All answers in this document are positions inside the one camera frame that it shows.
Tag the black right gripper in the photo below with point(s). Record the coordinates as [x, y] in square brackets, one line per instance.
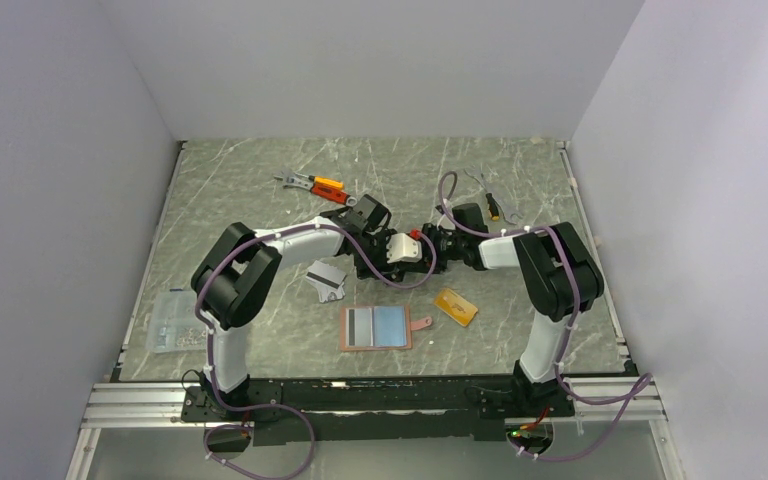
[432, 233]

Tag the red orange adjustable wrench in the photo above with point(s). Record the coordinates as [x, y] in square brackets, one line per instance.
[326, 188]

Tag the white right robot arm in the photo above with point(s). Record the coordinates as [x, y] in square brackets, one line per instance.
[561, 278]

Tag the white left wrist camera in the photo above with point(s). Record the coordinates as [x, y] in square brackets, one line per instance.
[401, 247]

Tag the brown leather card holder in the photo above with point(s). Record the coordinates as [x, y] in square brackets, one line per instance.
[393, 328]

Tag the aluminium frame rail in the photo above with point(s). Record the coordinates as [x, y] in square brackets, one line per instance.
[134, 405]

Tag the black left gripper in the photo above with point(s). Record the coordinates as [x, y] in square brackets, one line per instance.
[381, 265]

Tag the clear plastic screw box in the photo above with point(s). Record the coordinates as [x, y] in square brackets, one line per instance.
[173, 326]

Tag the yellow handled screwdriver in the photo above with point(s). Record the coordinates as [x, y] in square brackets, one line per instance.
[493, 207]

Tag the silver magnetic stripe card stack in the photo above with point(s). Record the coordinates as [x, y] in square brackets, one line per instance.
[327, 280]

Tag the orange card stack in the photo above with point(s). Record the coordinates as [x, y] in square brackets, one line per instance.
[455, 306]

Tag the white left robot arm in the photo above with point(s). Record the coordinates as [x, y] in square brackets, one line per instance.
[233, 281]

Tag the silver open end wrench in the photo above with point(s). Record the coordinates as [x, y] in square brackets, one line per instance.
[509, 213]

